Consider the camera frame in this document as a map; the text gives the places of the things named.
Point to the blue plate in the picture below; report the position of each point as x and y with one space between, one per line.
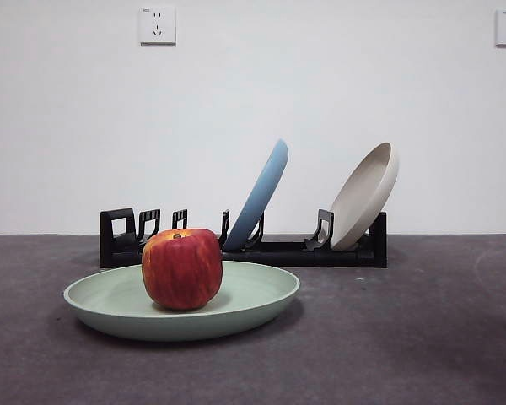
257 198

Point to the green plate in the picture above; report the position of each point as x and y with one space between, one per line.
109 312

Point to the black plate rack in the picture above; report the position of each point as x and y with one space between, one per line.
299 255

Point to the beige plate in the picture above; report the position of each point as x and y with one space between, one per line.
362 202

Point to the red apple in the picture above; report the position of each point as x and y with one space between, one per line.
181 270

